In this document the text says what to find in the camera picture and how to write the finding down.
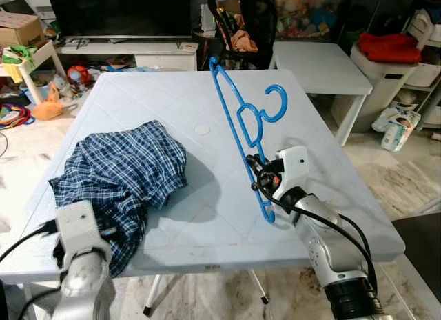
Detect white plastic folding table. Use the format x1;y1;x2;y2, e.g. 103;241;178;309
0;68;407;315

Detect red round toy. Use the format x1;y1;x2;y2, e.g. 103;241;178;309
67;65;95;93

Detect white TV stand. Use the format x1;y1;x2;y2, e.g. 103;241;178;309
55;36;202;72

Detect white low side table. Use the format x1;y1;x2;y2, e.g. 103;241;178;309
271;42;374;147

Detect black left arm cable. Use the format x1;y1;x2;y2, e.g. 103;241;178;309
0;220;60;266

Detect blue plaid shorts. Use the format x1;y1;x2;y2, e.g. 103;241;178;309
50;120;188;278

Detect colourful ring toy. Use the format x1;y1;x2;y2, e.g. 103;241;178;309
0;103;35;131

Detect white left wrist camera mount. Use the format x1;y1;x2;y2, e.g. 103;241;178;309
54;201;112;266

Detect white drawer shelf unit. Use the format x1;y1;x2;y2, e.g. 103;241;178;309
407;6;441;107

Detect red cloth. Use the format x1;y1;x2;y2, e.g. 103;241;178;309
358;32;422;64

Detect blue plastic hanger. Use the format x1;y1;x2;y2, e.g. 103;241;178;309
209;56;289;224

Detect black television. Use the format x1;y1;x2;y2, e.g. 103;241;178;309
45;0;194;41

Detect diaper pack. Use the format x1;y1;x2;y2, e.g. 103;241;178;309
381;108;422;152

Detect white toy shelf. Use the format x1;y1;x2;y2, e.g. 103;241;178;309
0;41;57;106

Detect white lidded bin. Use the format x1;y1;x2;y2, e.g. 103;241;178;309
349;44;422;133

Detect cardboard box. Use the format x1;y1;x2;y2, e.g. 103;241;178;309
0;12;43;48

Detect black office chair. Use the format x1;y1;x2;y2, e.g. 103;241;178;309
207;0;278;71

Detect clear box of plush toys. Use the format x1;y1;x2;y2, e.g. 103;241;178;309
272;0;343;39

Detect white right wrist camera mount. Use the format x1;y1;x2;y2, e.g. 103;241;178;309
274;146;309;200

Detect peach cloth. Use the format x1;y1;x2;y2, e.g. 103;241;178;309
229;30;260;54

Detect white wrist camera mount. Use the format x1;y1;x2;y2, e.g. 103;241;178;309
274;146;309;200
54;201;112;266

